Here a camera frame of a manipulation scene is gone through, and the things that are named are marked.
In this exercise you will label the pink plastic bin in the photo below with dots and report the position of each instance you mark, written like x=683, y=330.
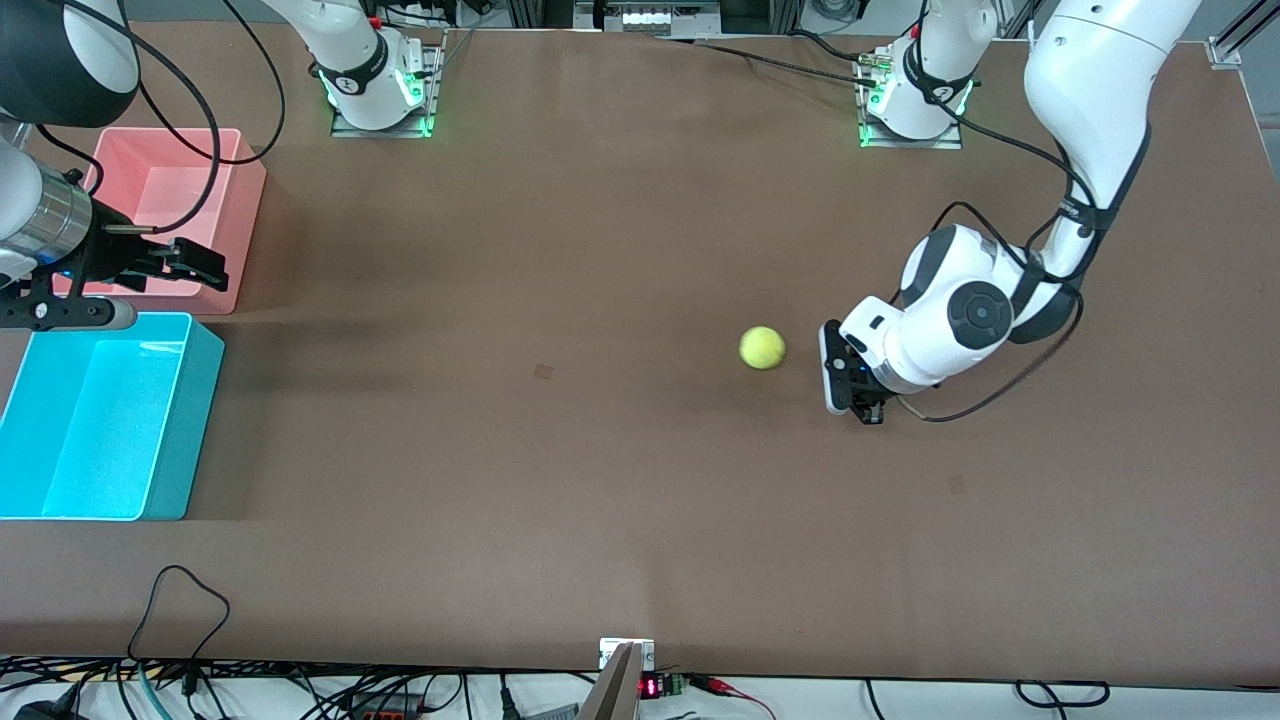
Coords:
x=230, y=220

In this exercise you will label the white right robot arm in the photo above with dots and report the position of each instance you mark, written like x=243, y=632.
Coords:
x=350, y=50

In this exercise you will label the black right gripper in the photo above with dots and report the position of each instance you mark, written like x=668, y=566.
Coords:
x=112, y=257

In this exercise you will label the orange power strip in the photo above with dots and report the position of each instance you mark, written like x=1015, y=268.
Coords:
x=385, y=714

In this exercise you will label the aluminium frame with white device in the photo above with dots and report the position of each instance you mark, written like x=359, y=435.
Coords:
x=645, y=18

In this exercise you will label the yellow tennis ball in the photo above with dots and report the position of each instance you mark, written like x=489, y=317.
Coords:
x=762, y=348

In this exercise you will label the blue plastic bin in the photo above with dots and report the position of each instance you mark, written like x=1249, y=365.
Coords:
x=100, y=430

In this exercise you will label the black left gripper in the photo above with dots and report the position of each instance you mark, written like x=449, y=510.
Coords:
x=866, y=392

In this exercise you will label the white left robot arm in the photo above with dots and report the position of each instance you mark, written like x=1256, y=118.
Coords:
x=1090, y=60

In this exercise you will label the aluminium corner bracket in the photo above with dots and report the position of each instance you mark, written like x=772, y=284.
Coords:
x=1225, y=52

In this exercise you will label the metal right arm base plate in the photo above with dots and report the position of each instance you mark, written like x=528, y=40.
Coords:
x=380, y=133

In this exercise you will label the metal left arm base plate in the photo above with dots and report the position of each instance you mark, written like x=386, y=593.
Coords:
x=910, y=144

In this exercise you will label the red LED display module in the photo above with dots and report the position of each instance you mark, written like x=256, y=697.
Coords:
x=650, y=687

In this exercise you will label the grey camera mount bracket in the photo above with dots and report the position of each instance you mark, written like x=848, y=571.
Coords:
x=620, y=690

